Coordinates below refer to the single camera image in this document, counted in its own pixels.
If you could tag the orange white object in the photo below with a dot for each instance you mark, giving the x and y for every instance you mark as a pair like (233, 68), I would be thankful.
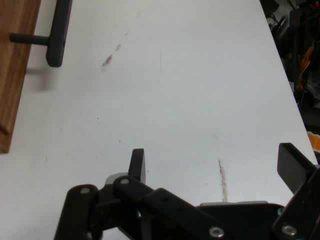
(314, 141)

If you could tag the wooden drawer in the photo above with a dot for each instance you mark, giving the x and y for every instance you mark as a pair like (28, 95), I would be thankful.
(15, 75)

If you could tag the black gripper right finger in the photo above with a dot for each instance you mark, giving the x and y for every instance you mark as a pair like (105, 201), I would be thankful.
(292, 165)

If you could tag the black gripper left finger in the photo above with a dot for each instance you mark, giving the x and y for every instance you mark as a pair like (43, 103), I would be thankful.
(165, 207)

